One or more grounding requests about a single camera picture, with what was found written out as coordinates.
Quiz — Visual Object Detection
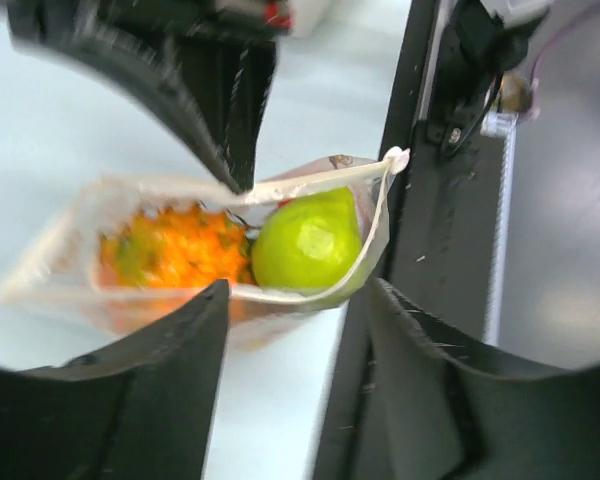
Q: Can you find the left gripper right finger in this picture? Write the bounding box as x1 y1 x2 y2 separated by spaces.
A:
367 279 600 479

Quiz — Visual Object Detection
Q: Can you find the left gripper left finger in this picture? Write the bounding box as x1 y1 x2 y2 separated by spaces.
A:
0 281 229 479

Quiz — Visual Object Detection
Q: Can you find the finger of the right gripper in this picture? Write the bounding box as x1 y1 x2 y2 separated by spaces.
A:
4 1 243 193

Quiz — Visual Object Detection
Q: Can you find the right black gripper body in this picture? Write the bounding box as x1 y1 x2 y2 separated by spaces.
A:
98 1 293 193

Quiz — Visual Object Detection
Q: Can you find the orange toy pineapple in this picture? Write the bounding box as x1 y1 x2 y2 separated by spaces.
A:
97 202 255 289

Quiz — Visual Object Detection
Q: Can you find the clear zip top bag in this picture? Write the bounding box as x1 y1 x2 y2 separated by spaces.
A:
0 147 410 349

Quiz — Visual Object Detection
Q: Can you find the green toy apple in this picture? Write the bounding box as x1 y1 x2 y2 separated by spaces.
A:
251 187 363 292

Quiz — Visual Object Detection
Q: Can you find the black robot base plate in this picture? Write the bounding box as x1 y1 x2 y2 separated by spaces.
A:
311 1 504 479

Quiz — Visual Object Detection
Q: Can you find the white slotted cable duct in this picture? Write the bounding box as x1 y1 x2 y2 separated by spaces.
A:
481 112 518 346

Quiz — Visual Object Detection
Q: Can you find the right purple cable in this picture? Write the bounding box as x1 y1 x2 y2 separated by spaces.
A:
527 0 600 119

